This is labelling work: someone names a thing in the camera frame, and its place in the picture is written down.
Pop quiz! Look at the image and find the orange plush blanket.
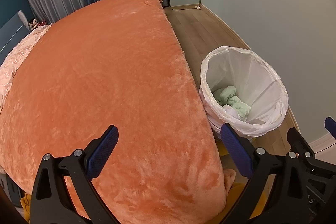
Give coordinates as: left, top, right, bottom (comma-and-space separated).
0, 0, 237, 224

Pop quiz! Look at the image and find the green fluffy headband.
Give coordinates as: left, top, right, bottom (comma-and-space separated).
213, 85, 251, 120

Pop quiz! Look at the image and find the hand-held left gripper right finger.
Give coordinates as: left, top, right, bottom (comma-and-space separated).
218, 123, 309, 224

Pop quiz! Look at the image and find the waste bin with white bag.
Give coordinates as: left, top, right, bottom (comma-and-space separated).
199, 46, 289, 138

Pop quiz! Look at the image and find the pink floral quilt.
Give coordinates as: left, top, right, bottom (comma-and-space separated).
0, 24, 53, 109

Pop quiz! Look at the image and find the blue upholstered headboard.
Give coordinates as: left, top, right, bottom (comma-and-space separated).
0, 11, 30, 65

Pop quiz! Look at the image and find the dark grey nightstand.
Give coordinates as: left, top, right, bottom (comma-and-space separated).
0, 174, 24, 208

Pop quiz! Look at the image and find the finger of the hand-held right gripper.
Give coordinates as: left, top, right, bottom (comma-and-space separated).
325, 116, 336, 140
287, 127, 336, 182

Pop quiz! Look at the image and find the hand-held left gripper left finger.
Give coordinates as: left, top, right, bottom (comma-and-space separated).
30, 125, 120, 224

